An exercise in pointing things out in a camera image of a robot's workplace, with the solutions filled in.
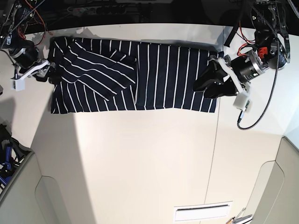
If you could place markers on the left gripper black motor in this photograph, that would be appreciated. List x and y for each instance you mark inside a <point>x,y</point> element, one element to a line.
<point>245,68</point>

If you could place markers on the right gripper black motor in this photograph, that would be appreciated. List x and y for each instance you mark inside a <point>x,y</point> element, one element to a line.
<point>28,63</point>

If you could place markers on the navy white striped T-shirt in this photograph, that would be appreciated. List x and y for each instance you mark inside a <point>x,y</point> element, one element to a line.
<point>99,75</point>

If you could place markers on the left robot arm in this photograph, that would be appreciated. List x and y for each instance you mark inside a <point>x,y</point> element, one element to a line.
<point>270,49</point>

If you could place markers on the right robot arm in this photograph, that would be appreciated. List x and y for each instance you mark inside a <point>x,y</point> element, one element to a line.
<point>14,21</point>

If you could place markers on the blue black clamps pile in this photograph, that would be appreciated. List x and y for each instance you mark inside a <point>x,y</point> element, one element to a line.
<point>12,153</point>

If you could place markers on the white power strip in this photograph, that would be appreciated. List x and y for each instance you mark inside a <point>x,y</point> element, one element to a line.
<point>103,10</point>

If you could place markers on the grey seat left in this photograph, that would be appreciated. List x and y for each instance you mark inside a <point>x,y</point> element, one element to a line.
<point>32,197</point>

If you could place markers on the grey seat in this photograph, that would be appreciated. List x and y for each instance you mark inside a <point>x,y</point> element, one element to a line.
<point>32,197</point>
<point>275,196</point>

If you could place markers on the grey seat right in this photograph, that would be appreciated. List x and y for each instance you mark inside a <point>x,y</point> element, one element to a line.
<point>275,196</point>

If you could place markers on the grey tool at bottom edge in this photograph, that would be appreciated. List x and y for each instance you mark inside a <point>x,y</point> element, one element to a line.
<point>240,220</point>

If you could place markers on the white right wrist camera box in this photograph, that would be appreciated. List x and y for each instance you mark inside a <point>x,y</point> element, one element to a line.
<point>18,84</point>

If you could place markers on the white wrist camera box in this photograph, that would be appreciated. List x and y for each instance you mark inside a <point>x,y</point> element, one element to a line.
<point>18,84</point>
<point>242,101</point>

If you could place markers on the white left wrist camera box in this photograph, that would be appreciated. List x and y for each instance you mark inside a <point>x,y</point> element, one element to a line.
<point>242,101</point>

